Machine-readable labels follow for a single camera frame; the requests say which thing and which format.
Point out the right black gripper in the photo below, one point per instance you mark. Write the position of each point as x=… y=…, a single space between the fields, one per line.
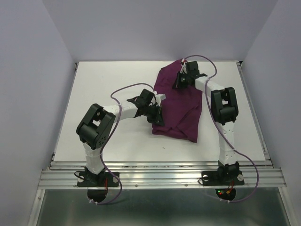
x=178 y=84

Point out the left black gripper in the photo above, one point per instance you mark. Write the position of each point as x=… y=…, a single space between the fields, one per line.
x=158 y=118

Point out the purple surgical drape cloth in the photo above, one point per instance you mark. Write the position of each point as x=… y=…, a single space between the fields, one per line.
x=181 y=109

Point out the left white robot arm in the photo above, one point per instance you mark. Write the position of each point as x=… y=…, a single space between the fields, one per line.
x=97 y=126

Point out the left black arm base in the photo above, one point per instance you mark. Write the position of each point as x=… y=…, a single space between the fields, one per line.
x=85 y=178

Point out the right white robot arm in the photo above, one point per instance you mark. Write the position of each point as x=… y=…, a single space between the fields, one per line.
x=223 y=108

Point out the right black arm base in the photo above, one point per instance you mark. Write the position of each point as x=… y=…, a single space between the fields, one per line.
x=225 y=175

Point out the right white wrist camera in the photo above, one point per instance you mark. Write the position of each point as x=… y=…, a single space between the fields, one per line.
x=183 y=64

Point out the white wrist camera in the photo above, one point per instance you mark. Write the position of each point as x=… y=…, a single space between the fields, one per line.
x=183 y=64
x=159 y=98

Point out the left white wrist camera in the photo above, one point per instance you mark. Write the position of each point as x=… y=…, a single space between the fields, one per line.
x=159 y=98

